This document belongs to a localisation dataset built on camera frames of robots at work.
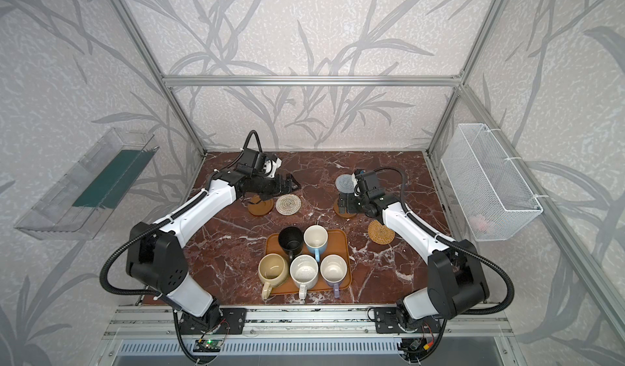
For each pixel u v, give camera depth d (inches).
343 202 30.9
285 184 30.3
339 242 36.3
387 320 28.9
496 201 23.6
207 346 27.9
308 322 29.7
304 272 32.4
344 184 42.6
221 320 28.4
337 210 38.9
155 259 17.4
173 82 37.1
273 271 32.6
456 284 16.6
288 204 40.1
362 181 26.9
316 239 34.8
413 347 29.7
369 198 26.1
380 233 36.5
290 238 33.4
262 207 39.0
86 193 25.7
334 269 32.7
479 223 28.5
